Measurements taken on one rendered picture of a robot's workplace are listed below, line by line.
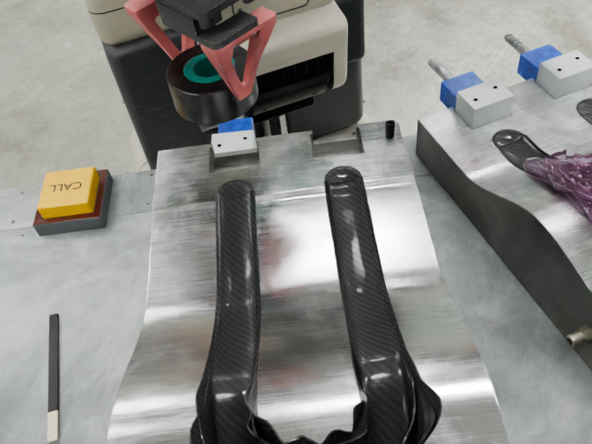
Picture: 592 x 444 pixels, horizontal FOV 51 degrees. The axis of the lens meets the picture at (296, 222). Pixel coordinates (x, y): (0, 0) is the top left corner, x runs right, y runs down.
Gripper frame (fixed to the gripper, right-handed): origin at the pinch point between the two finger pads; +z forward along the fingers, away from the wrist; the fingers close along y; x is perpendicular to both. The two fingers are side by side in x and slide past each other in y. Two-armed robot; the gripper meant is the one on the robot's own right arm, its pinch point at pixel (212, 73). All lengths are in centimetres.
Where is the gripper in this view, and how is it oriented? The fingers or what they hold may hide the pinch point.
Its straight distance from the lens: 58.9
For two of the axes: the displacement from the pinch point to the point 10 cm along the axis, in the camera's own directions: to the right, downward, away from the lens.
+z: 1.0, 6.6, 7.5
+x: 6.8, -5.9, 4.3
